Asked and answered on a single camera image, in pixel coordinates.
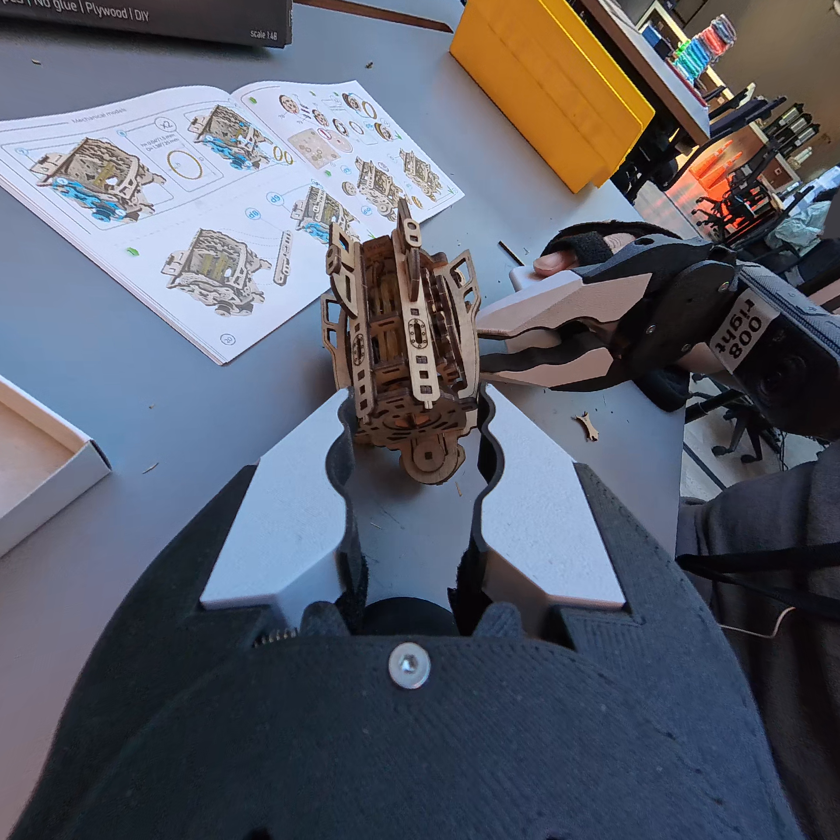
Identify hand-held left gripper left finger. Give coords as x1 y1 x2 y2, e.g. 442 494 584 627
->
199 387 367 630

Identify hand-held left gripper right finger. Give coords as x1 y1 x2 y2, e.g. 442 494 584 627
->
449 382 627 631

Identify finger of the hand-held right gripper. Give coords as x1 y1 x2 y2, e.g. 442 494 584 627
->
476 269 652 342
481 331 626 393

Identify wooden mechanical model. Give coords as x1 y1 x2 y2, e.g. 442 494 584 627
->
320 197 484 487

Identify black model kit box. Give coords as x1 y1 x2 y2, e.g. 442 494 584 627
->
0 0 293 49

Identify person's right hand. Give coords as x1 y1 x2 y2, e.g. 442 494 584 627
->
533 230 634 278

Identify black office chair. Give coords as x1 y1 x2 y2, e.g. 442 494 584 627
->
689 177 811 263

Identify orange plastic cones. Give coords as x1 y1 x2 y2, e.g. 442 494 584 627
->
689 147 744 191

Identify yellow plastic bin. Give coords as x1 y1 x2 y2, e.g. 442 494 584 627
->
449 0 656 194

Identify wooden background desk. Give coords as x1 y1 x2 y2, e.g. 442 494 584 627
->
577 0 729 148

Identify white cardboard tray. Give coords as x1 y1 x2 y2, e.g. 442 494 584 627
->
0 374 112 559

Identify colourful plastic stack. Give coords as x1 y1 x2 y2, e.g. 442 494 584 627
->
669 16 739 83

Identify person's dark clothing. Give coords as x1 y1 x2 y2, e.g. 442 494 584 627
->
676 443 840 840

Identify illustrated instruction booklet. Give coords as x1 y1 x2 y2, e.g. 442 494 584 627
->
0 80 465 366

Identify black lanyard strap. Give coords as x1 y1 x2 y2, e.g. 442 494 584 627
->
676 541 840 621

